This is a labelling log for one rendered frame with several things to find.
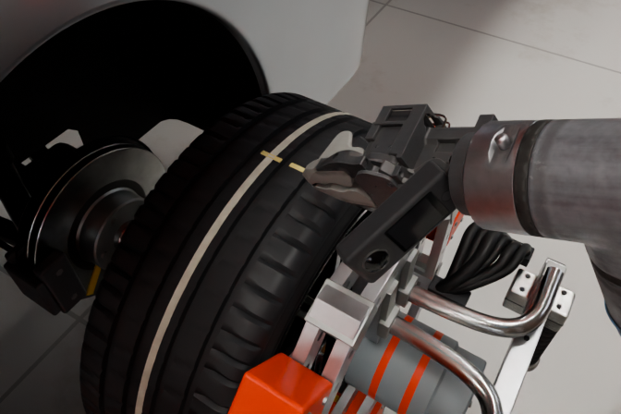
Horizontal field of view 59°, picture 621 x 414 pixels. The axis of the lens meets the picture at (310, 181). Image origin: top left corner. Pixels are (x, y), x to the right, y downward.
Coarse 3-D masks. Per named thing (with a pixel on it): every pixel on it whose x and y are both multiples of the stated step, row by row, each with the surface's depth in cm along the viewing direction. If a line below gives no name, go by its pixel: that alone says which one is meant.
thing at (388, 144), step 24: (384, 120) 52; (408, 120) 50; (432, 120) 51; (480, 120) 47; (384, 144) 51; (408, 144) 49; (432, 144) 50; (456, 144) 48; (384, 168) 48; (408, 168) 49; (456, 168) 44; (384, 192) 51; (456, 192) 44
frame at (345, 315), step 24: (432, 264) 105; (336, 288) 65; (384, 288) 66; (312, 312) 64; (336, 312) 63; (360, 312) 63; (408, 312) 110; (312, 336) 64; (336, 336) 63; (360, 336) 63; (312, 360) 67; (336, 360) 63; (336, 384) 65; (336, 408) 105; (360, 408) 105
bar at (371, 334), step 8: (400, 272) 74; (360, 280) 73; (352, 288) 76; (360, 288) 74; (376, 312) 76; (376, 320) 78; (368, 328) 80; (376, 328) 79; (368, 336) 82; (376, 336) 81
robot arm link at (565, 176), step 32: (544, 128) 39; (576, 128) 38; (608, 128) 36; (544, 160) 38; (576, 160) 36; (608, 160) 35; (544, 192) 38; (576, 192) 36; (608, 192) 35; (544, 224) 39; (576, 224) 37; (608, 224) 35; (608, 256) 38
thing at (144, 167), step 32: (96, 160) 96; (128, 160) 103; (64, 192) 92; (96, 192) 99; (128, 192) 104; (32, 224) 92; (64, 224) 95; (96, 224) 98; (32, 256) 92; (96, 256) 99; (96, 288) 110
